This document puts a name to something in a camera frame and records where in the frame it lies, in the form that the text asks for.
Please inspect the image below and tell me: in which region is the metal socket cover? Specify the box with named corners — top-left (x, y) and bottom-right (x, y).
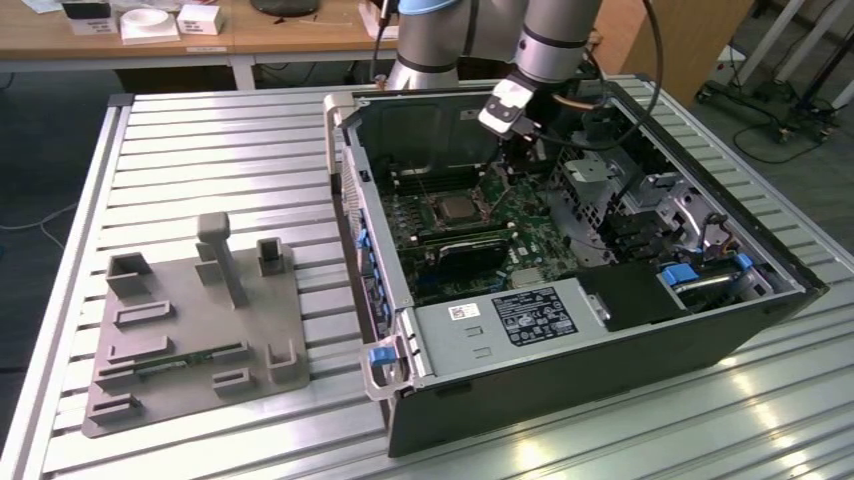
top-left (470, 167), bottom-right (528, 210)

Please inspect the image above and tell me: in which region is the silver CPU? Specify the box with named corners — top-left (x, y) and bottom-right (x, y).
top-left (440, 197), bottom-right (478, 222)

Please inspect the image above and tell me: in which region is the RAM slot with white clips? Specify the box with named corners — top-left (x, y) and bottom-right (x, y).
top-left (392, 178), bottom-right (484, 190)
top-left (390, 167), bottom-right (482, 178)

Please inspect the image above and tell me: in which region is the CPU socket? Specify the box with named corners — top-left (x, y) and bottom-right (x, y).
top-left (424, 188), bottom-right (494, 232)

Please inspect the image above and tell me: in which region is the metal drive cage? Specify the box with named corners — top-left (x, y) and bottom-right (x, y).
top-left (546, 97), bottom-right (712, 269)

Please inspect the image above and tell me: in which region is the green motherboard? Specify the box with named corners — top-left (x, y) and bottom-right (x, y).
top-left (382, 162), bottom-right (581, 306)

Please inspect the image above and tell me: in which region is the green RAM stick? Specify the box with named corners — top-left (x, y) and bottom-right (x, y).
top-left (131, 349), bottom-right (218, 376)
top-left (406, 230), bottom-right (506, 252)

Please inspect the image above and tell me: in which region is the black graphics card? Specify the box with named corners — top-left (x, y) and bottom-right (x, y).
top-left (432, 238), bottom-right (509, 275)

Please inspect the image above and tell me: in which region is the wooden cabinet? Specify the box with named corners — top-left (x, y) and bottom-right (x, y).
top-left (585, 0), bottom-right (759, 109)

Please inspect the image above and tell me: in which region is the black plastic shroud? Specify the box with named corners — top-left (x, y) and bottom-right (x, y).
top-left (573, 260), bottom-right (695, 335)

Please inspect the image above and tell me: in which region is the grey power supply unit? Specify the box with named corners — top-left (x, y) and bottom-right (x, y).
top-left (405, 279), bottom-right (612, 379)

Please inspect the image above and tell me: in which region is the wooden desk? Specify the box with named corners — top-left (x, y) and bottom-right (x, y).
top-left (0, 0), bottom-right (605, 91)

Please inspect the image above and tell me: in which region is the wheeled equipment cart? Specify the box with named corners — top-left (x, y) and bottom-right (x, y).
top-left (692, 0), bottom-right (854, 149)

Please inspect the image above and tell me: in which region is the blue case latch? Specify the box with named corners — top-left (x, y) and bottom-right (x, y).
top-left (365, 343), bottom-right (397, 370)

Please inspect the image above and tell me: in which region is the black round object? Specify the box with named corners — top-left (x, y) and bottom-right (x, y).
top-left (249, 0), bottom-right (320, 17)

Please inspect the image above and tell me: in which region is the black open PC case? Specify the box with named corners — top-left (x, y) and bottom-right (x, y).
top-left (321, 74), bottom-right (832, 459)

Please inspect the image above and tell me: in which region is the white printed box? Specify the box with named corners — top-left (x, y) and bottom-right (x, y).
top-left (174, 3), bottom-right (226, 37)

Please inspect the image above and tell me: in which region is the grey parts rack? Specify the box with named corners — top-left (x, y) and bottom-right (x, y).
top-left (79, 212), bottom-right (313, 439)

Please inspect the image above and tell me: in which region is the white round bowl stand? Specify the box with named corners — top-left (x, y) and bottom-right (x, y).
top-left (117, 8), bottom-right (182, 47)

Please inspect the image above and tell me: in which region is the white box with black top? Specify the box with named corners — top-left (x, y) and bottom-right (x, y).
top-left (59, 0), bottom-right (114, 37)

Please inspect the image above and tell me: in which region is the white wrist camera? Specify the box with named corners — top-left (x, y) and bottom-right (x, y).
top-left (476, 78), bottom-right (536, 137)

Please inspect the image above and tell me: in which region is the grey case handle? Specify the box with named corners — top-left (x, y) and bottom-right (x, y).
top-left (321, 92), bottom-right (366, 132)
top-left (357, 305), bottom-right (414, 402)

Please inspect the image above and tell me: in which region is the blue drive carrier handle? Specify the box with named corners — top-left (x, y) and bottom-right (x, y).
top-left (656, 263), bottom-right (700, 292)

